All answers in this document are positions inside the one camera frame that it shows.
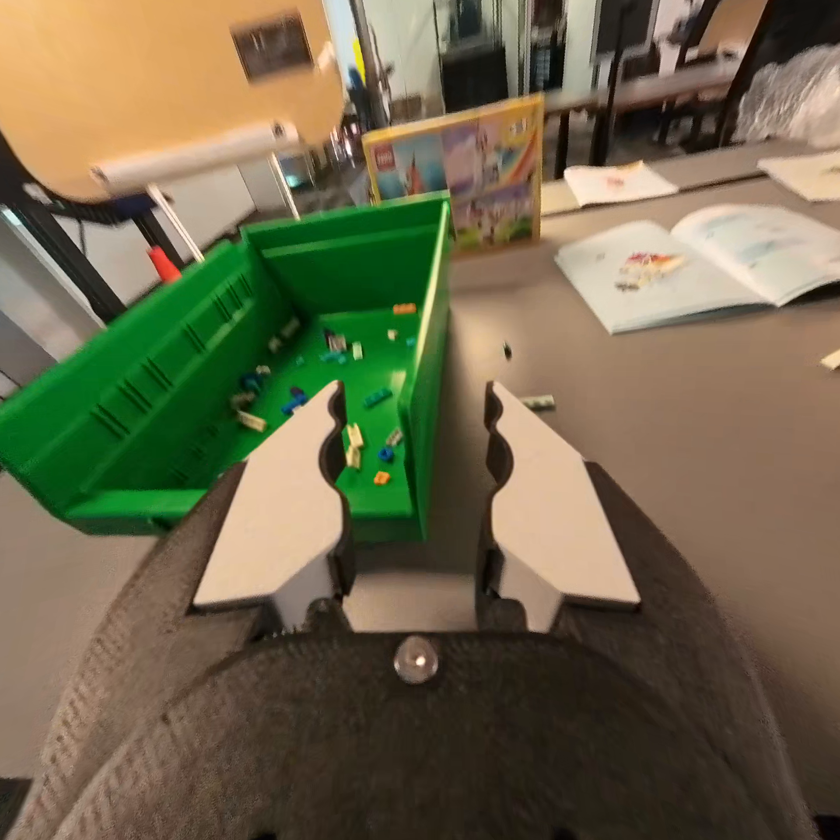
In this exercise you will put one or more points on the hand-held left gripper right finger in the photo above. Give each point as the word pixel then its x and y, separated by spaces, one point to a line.
pixel 558 518

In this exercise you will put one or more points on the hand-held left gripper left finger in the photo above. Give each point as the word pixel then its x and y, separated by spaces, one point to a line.
pixel 275 512

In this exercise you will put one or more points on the lego pieces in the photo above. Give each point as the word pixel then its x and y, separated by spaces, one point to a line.
pixel 354 434

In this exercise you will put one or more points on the green plastic bin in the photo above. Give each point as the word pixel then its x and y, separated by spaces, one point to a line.
pixel 164 367

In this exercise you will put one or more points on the grey green lego brick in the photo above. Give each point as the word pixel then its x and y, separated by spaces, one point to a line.
pixel 538 401

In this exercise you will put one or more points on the pale lego piece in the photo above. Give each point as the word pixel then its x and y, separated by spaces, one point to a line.
pixel 832 359

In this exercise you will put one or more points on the colourful lego box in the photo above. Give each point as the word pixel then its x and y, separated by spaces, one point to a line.
pixel 485 177

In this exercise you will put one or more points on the open light blue instruction booklet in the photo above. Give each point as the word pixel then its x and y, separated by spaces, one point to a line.
pixel 656 289

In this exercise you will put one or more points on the thin white rod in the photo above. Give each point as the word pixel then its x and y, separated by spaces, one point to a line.
pixel 174 223

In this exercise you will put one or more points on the white booklet with colourful picture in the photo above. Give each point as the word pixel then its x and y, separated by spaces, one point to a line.
pixel 617 184

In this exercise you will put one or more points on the white tube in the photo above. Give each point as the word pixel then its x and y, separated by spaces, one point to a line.
pixel 197 154

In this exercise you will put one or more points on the white paper sheet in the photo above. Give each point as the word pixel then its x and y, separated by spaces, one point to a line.
pixel 800 174

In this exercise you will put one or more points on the long office table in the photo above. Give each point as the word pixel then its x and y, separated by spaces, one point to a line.
pixel 636 92

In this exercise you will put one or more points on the clear bubble wrap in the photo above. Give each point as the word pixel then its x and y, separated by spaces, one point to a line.
pixel 794 98

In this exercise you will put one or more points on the black metal frame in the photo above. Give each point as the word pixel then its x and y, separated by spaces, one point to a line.
pixel 59 262

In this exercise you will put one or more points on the wooden chair with black frame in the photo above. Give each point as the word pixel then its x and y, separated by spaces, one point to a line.
pixel 712 33

